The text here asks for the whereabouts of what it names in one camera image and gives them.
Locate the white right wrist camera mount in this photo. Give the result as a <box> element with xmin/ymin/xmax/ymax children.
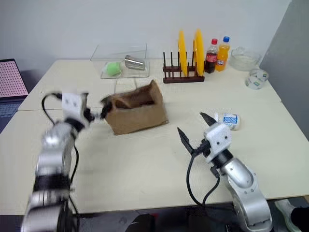
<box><xmin>202</xmin><ymin>122</ymin><xmax>233</xmax><ymax>163</ymax></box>

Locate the clear glass bowl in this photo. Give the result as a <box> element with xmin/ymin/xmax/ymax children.
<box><xmin>228</xmin><ymin>46</ymin><xmax>262</xmax><ymax>72</ymax></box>

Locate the small white bottle blue label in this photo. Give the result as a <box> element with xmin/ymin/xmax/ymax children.
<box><xmin>213</xmin><ymin>112</ymin><xmax>242</xmax><ymax>131</ymax></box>

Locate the brown paper bag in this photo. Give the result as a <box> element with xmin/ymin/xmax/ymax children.
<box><xmin>103</xmin><ymin>77</ymin><xmax>169</xmax><ymax>136</ymax></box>

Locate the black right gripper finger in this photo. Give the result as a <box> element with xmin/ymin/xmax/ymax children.
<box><xmin>199</xmin><ymin>111</ymin><xmax>218</xmax><ymax>127</ymax></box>
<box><xmin>177</xmin><ymin>127</ymin><xmax>198</xmax><ymax>158</ymax></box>

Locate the cola bottle red cap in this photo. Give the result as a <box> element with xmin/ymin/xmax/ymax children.
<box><xmin>203</xmin><ymin>38</ymin><xmax>219</xmax><ymax>74</ymax></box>

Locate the white sneaker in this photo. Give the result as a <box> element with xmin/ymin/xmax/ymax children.
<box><xmin>274</xmin><ymin>199</ymin><xmax>304</xmax><ymax>232</ymax></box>

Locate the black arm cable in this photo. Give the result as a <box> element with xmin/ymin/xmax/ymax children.
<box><xmin>186</xmin><ymin>144</ymin><xmax>222</xmax><ymax>206</ymax></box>
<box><xmin>41</xmin><ymin>91</ymin><xmax>80</xmax><ymax>218</ymax></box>

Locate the orange soda bottle blue cap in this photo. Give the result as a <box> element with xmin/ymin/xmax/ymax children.
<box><xmin>214</xmin><ymin>36</ymin><xmax>231</xmax><ymax>72</ymax></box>

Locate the open laptop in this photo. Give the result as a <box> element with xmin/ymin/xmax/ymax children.
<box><xmin>0</xmin><ymin>58</ymin><xmax>29</xmax><ymax>134</ymax></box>

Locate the clear printed tape roll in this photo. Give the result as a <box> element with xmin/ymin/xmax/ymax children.
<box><xmin>244</xmin><ymin>68</ymin><xmax>269</xmax><ymax>90</ymax></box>

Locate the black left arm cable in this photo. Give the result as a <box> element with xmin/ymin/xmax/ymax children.
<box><xmin>41</xmin><ymin>91</ymin><xmax>80</xmax><ymax>218</ymax></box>

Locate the shiny metal cup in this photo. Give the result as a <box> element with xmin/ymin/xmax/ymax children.
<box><xmin>124</xmin><ymin>55</ymin><xmax>147</xmax><ymax>71</ymax></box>

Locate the green round object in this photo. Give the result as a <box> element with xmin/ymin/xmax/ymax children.
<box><xmin>101</xmin><ymin>61</ymin><xmax>123</xmax><ymax>78</ymax></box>

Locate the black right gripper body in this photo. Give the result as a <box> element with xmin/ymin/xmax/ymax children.
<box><xmin>194</xmin><ymin>139</ymin><xmax>212</xmax><ymax>159</ymax></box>

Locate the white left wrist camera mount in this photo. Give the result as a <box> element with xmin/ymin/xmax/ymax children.
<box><xmin>61</xmin><ymin>91</ymin><xmax>89</xmax><ymax>121</ymax></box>

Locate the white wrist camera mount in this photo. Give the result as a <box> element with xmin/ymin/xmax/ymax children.
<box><xmin>61</xmin><ymin>91</ymin><xmax>89</xmax><ymax>121</ymax></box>
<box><xmin>202</xmin><ymin>122</ymin><xmax>233</xmax><ymax>163</ymax></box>

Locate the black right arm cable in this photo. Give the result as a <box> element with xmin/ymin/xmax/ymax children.
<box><xmin>186</xmin><ymin>144</ymin><xmax>222</xmax><ymax>206</ymax></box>

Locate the clear plastic box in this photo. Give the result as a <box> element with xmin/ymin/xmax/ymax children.
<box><xmin>90</xmin><ymin>43</ymin><xmax>151</xmax><ymax>79</ymax></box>

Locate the dark trouser leg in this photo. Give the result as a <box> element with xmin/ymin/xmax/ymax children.
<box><xmin>290</xmin><ymin>204</ymin><xmax>309</xmax><ymax>229</ymax></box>

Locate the yellow plate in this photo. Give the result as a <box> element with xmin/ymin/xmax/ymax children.
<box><xmin>177</xmin><ymin>29</ymin><xmax>188</xmax><ymax>76</ymax></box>
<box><xmin>193</xmin><ymin>29</ymin><xmax>205</xmax><ymax>77</ymax></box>

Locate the dark wooden dish rack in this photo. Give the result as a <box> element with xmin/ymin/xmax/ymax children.
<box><xmin>162</xmin><ymin>51</ymin><xmax>206</xmax><ymax>84</ymax></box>

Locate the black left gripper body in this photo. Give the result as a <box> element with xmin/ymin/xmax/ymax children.
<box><xmin>83</xmin><ymin>108</ymin><xmax>104</xmax><ymax>122</ymax></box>

